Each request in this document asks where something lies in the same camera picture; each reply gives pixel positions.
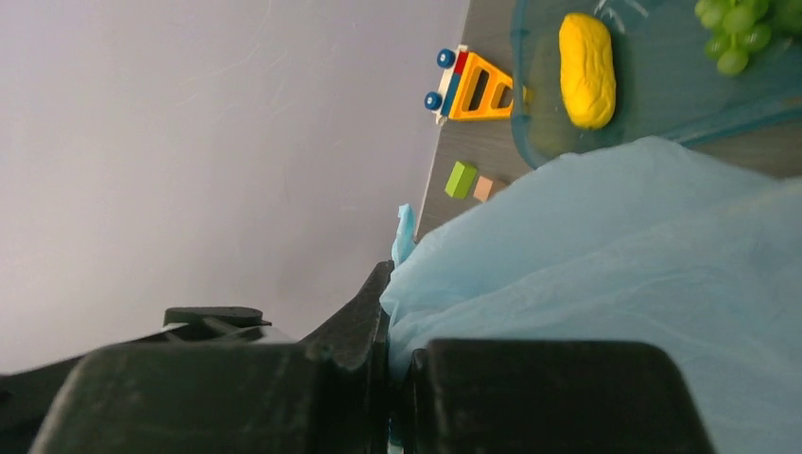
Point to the tan wooden cube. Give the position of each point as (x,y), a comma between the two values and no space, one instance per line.
(486,187)

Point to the green toy block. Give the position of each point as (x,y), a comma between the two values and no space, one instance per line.
(460,180)

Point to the orange yellow toy truck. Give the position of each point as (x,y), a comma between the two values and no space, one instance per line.
(470,89)

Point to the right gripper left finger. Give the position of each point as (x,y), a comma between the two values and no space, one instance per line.
(221,382)

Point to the light blue plastic bag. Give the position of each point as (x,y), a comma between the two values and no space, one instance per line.
(647,241)

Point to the green fake grapes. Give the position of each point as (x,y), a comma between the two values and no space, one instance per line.
(746,31)

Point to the teal plastic fruit container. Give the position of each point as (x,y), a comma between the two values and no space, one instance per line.
(666,85)

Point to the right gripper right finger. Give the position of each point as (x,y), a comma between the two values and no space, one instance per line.
(547,396)

